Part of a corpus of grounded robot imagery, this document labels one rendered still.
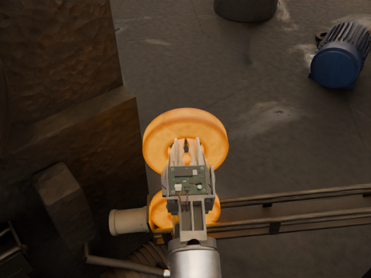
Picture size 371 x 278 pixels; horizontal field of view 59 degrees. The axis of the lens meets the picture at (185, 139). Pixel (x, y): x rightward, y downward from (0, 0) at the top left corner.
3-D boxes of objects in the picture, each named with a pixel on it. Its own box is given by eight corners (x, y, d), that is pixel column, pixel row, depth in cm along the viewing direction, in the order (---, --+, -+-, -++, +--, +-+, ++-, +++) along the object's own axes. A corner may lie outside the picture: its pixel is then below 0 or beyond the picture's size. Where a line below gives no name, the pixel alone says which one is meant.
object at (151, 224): (154, 218, 84) (147, 194, 76) (157, 218, 84) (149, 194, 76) (154, 246, 79) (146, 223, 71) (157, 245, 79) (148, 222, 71)
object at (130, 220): (116, 218, 81) (110, 204, 77) (152, 214, 81) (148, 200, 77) (114, 240, 77) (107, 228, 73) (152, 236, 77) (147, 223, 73)
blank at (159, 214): (178, 226, 84) (179, 239, 81) (136, 201, 74) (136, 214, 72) (231, 204, 78) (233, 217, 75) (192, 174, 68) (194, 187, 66)
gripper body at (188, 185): (213, 160, 50) (222, 241, 44) (209, 181, 57) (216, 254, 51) (163, 162, 50) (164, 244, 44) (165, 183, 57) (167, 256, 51)
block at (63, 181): (57, 230, 87) (25, 173, 70) (84, 213, 91) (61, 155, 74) (74, 261, 81) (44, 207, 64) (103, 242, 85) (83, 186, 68)
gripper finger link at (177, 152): (185, 116, 56) (188, 166, 51) (185, 134, 61) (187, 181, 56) (167, 117, 56) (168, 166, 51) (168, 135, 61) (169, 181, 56)
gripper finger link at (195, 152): (203, 116, 56) (208, 165, 51) (201, 133, 61) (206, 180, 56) (185, 116, 56) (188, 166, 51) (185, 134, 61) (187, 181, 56)
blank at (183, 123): (136, 112, 57) (134, 125, 55) (224, 102, 57) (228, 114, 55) (151, 171, 68) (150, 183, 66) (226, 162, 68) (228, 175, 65)
